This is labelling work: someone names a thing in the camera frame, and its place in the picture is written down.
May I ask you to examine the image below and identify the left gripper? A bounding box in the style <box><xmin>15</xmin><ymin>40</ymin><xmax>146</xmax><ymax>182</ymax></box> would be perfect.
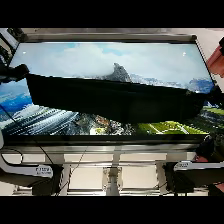
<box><xmin>11</xmin><ymin>63</ymin><xmax>31</xmax><ymax>81</ymax></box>

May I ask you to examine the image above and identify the black garment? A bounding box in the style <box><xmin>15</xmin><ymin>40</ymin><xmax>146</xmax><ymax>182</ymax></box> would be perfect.
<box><xmin>25</xmin><ymin>72</ymin><xmax>210</xmax><ymax>125</ymax></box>

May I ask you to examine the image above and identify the red garment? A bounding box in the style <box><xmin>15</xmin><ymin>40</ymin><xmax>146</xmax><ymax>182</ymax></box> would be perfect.
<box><xmin>206</xmin><ymin>44</ymin><xmax>224</xmax><ymax>80</ymax></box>

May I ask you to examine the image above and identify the black cable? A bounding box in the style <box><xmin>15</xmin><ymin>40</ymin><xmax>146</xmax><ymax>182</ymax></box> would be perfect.
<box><xmin>0</xmin><ymin>103</ymin><xmax>54</xmax><ymax>165</ymax></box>

